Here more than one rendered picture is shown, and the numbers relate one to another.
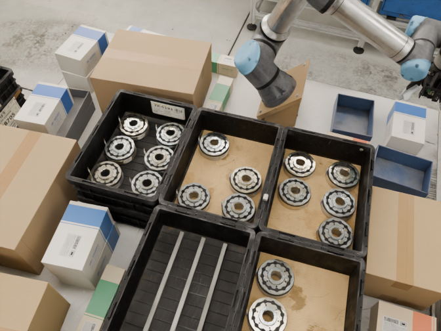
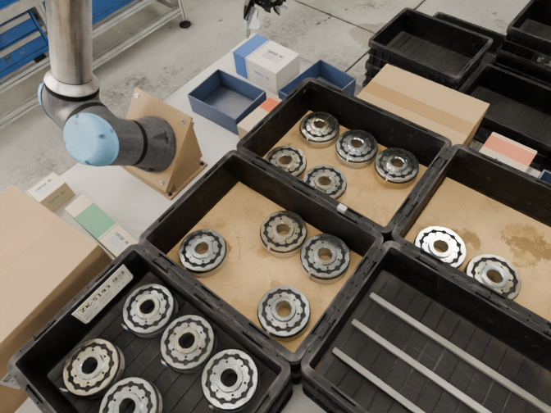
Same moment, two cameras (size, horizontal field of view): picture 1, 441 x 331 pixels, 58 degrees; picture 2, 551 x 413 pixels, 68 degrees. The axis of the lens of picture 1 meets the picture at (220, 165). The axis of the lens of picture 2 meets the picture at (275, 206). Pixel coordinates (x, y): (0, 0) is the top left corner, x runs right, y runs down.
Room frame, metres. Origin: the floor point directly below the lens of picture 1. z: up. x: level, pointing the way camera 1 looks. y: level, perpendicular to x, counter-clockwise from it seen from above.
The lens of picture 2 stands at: (0.51, 0.31, 1.63)
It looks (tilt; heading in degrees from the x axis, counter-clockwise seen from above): 57 degrees down; 298
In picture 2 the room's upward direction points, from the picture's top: 6 degrees counter-clockwise
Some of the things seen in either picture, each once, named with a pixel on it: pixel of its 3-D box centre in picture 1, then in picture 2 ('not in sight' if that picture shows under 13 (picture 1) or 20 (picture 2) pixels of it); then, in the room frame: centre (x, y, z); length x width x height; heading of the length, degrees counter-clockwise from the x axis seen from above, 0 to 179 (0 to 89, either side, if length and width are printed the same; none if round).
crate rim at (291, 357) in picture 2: (224, 163); (259, 241); (0.73, -0.01, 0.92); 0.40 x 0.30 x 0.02; 165
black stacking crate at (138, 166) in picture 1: (138, 151); (157, 374); (0.81, 0.28, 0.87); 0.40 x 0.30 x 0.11; 165
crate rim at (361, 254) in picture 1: (319, 186); (341, 147); (0.65, -0.30, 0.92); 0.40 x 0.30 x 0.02; 165
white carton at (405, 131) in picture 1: (405, 128); (265, 63); (1.04, -0.72, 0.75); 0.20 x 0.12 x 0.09; 162
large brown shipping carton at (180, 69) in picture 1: (155, 78); (4, 301); (1.23, 0.27, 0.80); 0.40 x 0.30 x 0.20; 79
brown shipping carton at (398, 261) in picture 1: (396, 246); (410, 127); (0.52, -0.56, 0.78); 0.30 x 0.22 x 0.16; 165
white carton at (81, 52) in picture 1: (83, 50); not in sight; (1.35, 0.59, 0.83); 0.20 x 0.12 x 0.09; 160
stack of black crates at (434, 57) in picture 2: not in sight; (416, 84); (0.56, -1.25, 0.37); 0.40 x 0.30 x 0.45; 162
